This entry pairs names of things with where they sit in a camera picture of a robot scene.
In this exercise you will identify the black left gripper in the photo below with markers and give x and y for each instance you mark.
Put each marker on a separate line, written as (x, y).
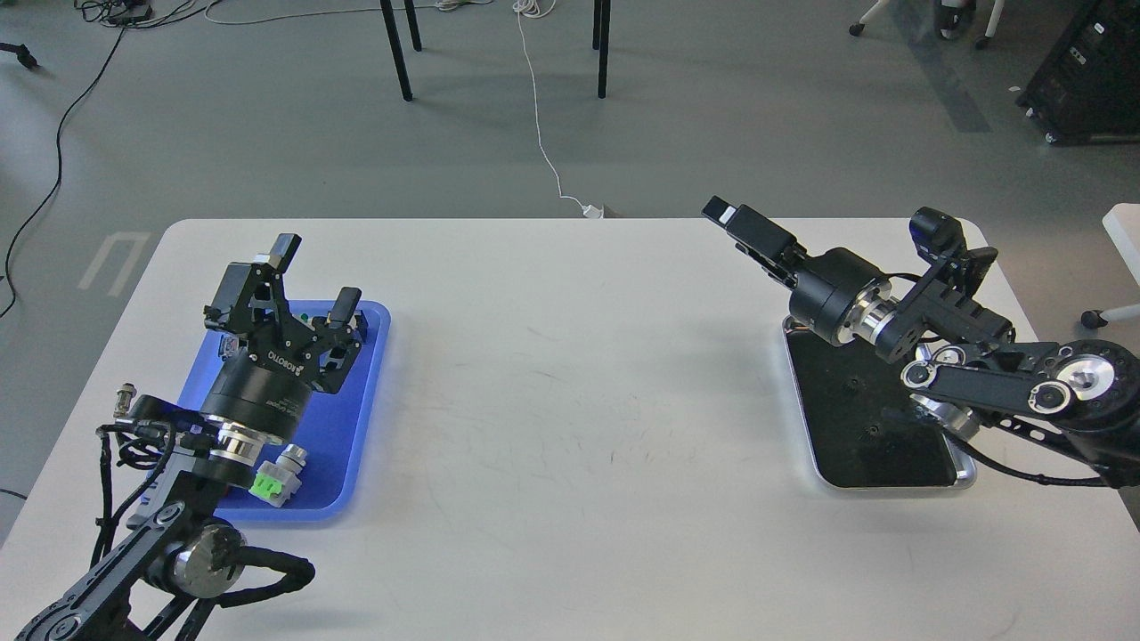
(267, 382)

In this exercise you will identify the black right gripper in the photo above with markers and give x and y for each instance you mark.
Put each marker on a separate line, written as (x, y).
(838, 295)

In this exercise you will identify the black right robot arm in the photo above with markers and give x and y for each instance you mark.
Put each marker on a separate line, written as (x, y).
(962, 363)

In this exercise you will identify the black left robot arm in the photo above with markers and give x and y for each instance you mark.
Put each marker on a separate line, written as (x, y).
(161, 554)

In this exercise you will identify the silver metal tray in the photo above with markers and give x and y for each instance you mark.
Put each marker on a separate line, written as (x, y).
(872, 442)

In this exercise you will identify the white office chair base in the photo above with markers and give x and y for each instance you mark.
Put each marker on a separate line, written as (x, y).
(950, 20)

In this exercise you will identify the black equipment cart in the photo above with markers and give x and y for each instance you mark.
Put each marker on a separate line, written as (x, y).
(1087, 88)

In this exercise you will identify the green white push button switch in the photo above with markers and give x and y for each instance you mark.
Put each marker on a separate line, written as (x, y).
(276, 482)

